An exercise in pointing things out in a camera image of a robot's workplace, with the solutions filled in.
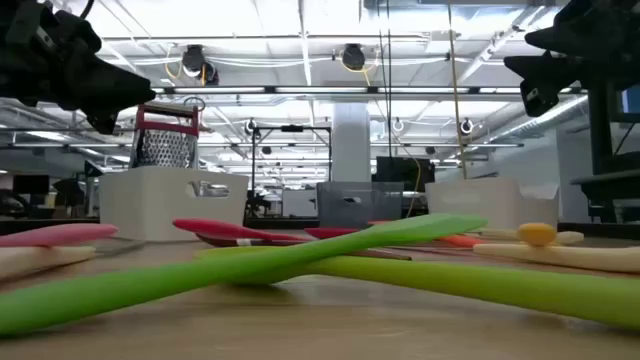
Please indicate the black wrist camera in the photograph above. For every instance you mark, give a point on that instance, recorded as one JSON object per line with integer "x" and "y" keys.
{"x": 102, "y": 122}
{"x": 534, "y": 97}

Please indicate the silver ventilation duct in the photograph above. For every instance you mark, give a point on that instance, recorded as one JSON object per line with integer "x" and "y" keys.
{"x": 550, "y": 117}

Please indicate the grey computer cart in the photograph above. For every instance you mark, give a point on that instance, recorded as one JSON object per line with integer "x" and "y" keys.
{"x": 610, "y": 185}

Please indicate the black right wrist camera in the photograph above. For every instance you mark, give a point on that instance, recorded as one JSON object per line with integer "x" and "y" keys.
{"x": 534, "y": 97}

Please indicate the large green silicone spoon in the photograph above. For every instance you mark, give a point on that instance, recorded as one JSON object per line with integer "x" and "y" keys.
{"x": 500, "y": 290}

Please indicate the white building column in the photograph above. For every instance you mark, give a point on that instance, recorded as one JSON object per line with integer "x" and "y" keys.
{"x": 350, "y": 145}

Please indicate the tall wooden stick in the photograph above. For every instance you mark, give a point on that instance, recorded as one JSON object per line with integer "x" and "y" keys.
{"x": 456, "y": 100}

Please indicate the black monitor stand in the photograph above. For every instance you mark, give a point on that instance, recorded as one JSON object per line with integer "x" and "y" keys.
{"x": 600, "y": 130}

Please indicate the small orange silicone spoon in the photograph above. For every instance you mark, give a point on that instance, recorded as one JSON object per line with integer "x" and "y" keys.
{"x": 460, "y": 241}

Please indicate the white plastic bin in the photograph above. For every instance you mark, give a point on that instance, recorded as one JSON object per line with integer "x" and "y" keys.
{"x": 150, "y": 205}
{"x": 500, "y": 205}

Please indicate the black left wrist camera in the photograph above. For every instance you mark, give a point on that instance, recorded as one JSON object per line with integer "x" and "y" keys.
{"x": 102, "y": 122}

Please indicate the small red silicone spoon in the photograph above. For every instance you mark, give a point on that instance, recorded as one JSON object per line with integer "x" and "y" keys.
{"x": 220, "y": 228}

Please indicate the grey translucent plastic bin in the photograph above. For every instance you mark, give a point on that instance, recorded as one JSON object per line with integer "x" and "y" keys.
{"x": 350, "y": 210}

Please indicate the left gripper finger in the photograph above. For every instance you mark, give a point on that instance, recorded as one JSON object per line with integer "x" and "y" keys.
{"x": 115, "y": 90}
{"x": 77, "y": 35}

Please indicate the black background frame rig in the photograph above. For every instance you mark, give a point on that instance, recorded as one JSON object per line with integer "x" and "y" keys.
{"x": 292, "y": 128}

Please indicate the black aluminium table frame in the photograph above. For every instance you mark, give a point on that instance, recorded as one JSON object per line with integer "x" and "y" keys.
{"x": 610, "y": 229}

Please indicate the blue screen computer monitor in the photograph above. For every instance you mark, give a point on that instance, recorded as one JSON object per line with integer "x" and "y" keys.
{"x": 631, "y": 102}

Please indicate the small green silicone spoon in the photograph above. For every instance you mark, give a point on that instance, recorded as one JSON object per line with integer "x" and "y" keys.
{"x": 150, "y": 285}

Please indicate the brown wooden spoon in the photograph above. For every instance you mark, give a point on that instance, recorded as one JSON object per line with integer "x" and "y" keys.
{"x": 220, "y": 241}

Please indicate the red metal box grater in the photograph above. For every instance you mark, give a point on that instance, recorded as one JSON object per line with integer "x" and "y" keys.
{"x": 165, "y": 147}

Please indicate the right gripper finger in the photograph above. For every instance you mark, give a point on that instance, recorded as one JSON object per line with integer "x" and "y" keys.
{"x": 565, "y": 35}
{"x": 545, "y": 67}

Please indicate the pink silicone spoon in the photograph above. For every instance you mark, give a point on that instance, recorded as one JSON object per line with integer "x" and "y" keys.
{"x": 55, "y": 235}

